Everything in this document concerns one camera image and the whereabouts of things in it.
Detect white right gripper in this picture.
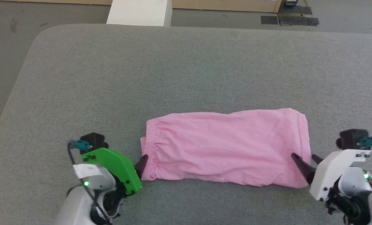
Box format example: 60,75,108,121
291,149,372,202

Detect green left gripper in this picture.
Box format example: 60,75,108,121
81,147,149,196

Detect pink shorts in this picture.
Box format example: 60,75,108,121
140,108,312,189

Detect large black floor mat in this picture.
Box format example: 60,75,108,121
278,15,320,27

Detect white box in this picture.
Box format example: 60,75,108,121
106,0,173,27

